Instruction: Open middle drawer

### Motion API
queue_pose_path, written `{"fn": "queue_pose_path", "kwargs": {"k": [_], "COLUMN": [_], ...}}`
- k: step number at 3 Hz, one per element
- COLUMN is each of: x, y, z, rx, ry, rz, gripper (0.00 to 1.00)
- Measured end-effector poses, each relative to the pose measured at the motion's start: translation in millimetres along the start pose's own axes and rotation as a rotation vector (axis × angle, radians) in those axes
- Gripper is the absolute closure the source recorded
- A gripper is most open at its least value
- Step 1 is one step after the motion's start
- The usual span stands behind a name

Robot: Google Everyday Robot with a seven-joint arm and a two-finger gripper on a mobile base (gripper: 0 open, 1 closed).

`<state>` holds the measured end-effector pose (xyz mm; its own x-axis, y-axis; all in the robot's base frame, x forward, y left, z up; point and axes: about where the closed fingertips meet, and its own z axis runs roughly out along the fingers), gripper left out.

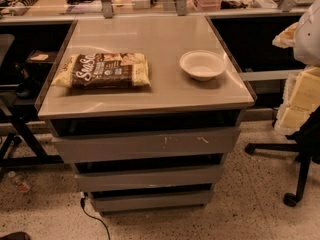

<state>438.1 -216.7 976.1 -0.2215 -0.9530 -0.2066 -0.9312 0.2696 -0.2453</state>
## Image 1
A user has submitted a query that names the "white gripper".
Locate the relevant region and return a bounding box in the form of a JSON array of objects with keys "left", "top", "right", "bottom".
[{"left": 272, "top": 22, "right": 320, "bottom": 135}]

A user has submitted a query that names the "grey drawer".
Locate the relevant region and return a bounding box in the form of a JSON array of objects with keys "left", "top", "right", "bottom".
[
  {"left": 91, "top": 190, "right": 213, "bottom": 213},
  {"left": 75, "top": 165, "right": 223, "bottom": 192},
  {"left": 53, "top": 127, "right": 240, "bottom": 163}
]

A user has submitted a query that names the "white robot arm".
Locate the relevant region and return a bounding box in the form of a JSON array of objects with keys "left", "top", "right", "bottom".
[{"left": 272, "top": 0, "right": 320, "bottom": 135}]

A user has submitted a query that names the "grey drawer cabinet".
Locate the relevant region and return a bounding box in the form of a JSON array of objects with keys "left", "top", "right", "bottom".
[{"left": 38, "top": 16, "right": 255, "bottom": 201}]

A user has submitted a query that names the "grey top drawer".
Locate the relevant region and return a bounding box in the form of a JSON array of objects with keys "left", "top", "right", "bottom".
[{"left": 53, "top": 127, "right": 240, "bottom": 163}]

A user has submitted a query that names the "grey bottom drawer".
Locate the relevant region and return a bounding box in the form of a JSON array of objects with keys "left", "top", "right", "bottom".
[{"left": 91, "top": 190, "right": 213, "bottom": 213}]

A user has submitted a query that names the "white paper bowl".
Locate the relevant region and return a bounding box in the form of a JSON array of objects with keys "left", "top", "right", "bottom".
[{"left": 179, "top": 50, "right": 226, "bottom": 81}]

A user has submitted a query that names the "black office chair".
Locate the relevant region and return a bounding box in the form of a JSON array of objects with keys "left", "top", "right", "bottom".
[{"left": 245, "top": 107, "right": 320, "bottom": 207}]

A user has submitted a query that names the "brown yellow snack bag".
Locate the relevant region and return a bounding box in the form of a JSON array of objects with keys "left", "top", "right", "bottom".
[{"left": 52, "top": 53, "right": 150, "bottom": 89}]

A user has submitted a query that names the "black power strip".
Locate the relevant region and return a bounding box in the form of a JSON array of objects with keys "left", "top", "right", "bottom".
[{"left": 9, "top": 0, "right": 38, "bottom": 16}]

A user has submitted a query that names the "clear plastic water bottle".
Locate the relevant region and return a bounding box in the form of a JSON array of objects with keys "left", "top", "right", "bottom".
[{"left": 8, "top": 171, "right": 31, "bottom": 193}]

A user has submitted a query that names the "black power cable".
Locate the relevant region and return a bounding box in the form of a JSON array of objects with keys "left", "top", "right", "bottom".
[{"left": 79, "top": 197, "right": 112, "bottom": 240}]

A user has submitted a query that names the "black desk frame left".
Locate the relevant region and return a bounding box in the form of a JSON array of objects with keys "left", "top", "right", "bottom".
[{"left": 0, "top": 33, "right": 64, "bottom": 178}]

